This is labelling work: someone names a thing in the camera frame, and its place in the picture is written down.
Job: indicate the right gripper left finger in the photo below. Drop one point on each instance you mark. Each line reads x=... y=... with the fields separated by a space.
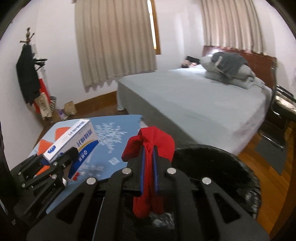
x=135 y=182

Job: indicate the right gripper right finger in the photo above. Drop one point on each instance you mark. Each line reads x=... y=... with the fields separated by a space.
x=162 y=183

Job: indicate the red cloth glove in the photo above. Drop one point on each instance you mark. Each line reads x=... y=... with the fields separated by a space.
x=149 y=143

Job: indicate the white blue medicine box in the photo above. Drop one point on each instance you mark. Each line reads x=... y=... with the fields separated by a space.
x=81 y=136

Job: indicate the black round trash bin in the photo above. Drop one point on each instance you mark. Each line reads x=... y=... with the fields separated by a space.
x=214 y=196

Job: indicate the blue patterned table cloth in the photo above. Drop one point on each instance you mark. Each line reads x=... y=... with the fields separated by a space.
x=104 y=159

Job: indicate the bed with grey sheet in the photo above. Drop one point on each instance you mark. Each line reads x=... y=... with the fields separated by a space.
x=194 y=109

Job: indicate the brown paper bag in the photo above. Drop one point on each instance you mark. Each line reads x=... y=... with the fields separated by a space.
x=69 y=108

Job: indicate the beige printed hanging bag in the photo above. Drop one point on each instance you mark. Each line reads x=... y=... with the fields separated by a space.
x=43 y=105

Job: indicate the striped tote bag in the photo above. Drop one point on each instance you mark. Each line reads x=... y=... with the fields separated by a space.
x=53 y=101

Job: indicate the red hanging garment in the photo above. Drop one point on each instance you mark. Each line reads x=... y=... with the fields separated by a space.
x=44 y=89

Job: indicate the black hanging coat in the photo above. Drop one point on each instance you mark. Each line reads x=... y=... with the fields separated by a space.
x=27 y=75

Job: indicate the grey folded blanket pile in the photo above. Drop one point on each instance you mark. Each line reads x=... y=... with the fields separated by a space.
x=230 y=69

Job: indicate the beige left window curtain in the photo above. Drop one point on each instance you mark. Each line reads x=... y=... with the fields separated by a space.
x=114 y=39

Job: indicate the beige window curtain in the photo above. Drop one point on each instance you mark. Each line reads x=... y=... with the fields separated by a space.
x=232 y=24
x=114 y=39

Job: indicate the wooden coat rack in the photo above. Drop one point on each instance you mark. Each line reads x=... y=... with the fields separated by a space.
x=29 y=36

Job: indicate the dark wooden headboard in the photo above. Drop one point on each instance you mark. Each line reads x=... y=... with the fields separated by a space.
x=263 y=66

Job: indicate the beige right window curtain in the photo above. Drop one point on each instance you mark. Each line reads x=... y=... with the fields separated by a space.
x=232 y=24

